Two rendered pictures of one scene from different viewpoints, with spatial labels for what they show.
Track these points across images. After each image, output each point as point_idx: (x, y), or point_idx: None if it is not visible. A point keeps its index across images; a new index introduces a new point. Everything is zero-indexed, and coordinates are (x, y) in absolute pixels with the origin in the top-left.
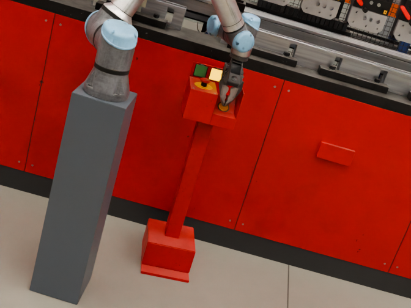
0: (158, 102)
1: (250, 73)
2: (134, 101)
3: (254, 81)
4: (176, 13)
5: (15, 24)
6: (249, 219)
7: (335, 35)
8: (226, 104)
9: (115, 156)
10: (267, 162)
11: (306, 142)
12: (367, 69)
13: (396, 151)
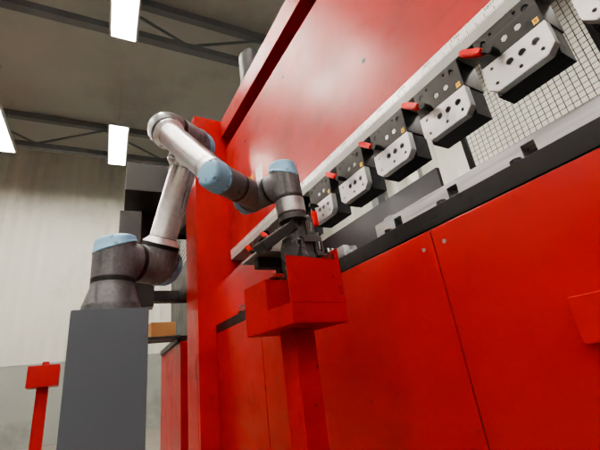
0: (331, 362)
1: (388, 255)
2: (134, 315)
3: (397, 262)
4: (338, 254)
5: (247, 338)
6: None
7: None
8: None
9: (82, 389)
10: (499, 410)
11: (543, 320)
12: (598, 111)
13: None
